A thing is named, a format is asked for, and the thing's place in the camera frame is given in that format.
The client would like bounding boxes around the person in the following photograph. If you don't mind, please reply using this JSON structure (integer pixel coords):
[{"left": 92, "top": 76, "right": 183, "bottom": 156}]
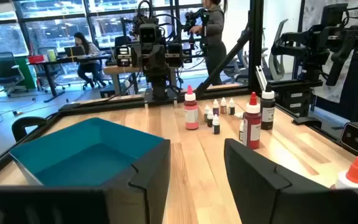
[
  {"left": 188, "top": 0, "right": 228, "bottom": 86},
  {"left": 73, "top": 31, "right": 108, "bottom": 90}
]

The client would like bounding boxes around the black control box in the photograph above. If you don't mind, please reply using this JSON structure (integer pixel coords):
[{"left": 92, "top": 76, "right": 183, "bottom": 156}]
[{"left": 275, "top": 89, "right": 305, "bottom": 118}]

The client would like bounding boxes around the black table clamp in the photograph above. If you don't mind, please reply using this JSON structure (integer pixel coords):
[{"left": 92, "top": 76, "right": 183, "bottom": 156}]
[
  {"left": 11, "top": 116, "right": 48, "bottom": 142},
  {"left": 291, "top": 116, "right": 321, "bottom": 126}
]

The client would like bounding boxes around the red box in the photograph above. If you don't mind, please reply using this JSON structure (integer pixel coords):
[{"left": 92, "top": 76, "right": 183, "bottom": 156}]
[{"left": 27, "top": 54, "right": 45, "bottom": 65}]

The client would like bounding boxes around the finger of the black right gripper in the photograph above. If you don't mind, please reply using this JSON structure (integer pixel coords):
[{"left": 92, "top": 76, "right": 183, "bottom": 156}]
[
  {"left": 166, "top": 42, "right": 184, "bottom": 68},
  {"left": 114, "top": 45, "right": 132, "bottom": 68}
]

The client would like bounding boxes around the black office chair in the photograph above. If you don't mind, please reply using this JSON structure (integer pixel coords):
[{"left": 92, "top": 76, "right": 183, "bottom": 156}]
[
  {"left": 37, "top": 46, "right": 71, "bottom": 91},
  {"left": 0, "top": 52, "right": 30, "bottom": 98}
]

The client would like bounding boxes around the grey office chair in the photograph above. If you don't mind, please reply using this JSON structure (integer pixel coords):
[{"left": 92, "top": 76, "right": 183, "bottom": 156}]
[
  {"left": 222, "top": 46, "right": 251, "bottom": 85},
  {"left": 267, "top": 18, "right": 290, "bottom": 82}
]

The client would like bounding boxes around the large red food colouring bottle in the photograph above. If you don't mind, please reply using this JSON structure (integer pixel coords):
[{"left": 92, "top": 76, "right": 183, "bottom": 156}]
[{"left": 242, "top": 91, "right": 262, "bottom": 151}]

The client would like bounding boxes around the black office desk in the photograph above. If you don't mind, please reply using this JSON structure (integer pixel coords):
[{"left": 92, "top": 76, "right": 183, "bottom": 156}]
[{"left": 26, "top": 53, "right": 113, "bottom": 103}]

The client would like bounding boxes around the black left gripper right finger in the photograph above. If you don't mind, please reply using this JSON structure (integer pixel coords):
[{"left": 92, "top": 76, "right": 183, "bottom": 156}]
[{"left": 223, "top": 138, "right": 358, "bottom": 224}]

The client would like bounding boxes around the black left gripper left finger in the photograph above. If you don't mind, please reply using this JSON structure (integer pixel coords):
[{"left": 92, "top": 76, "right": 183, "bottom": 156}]
[{"left": 0, "top": 139, "right": 172, "bottom": 224}]

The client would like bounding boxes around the large orange food colouring bottle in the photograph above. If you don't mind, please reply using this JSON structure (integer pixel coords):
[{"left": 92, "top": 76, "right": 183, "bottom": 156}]
[{"left": 330, "top": 155, "right": 358, "bottom": 190}]

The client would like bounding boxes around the wooden desk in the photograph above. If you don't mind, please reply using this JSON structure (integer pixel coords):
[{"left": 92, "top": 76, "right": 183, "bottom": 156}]
[{"left": 103, "top": 64, "right": 144, "bottom": 96}]

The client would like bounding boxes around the large black food colouring bottle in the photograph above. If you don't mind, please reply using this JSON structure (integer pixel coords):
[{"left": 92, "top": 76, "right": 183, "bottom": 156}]
[{"left": 260, "top": 83, "right": 277, "bottom": 131}]

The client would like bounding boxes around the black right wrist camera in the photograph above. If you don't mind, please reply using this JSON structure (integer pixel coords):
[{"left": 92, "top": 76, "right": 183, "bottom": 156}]
[{"left": 139, "top": 24, "right": 160, "bottom": 45}]

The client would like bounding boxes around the large pink food colouring bottle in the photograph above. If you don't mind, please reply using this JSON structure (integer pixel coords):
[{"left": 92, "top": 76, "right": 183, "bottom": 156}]
[{"left": 183, "top": 85, "right": 200, "bottom": 131}]

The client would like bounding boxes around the dark laptop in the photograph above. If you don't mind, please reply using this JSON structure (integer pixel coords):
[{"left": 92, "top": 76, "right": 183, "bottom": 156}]
[{"left": 63, "top": 45, "right": 86, "bottom": 58}]

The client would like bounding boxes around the small purple dropper bottle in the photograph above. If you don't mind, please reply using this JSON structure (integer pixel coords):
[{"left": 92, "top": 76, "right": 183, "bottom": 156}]
[{"left": 212, "top": 98, "right": 221, "bottom": 117}]

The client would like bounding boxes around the blue plastic bin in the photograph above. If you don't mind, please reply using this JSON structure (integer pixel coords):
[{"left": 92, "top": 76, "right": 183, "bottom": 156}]
[{"left": 9, "top": 117, "right": 171, "bottom": 189}]

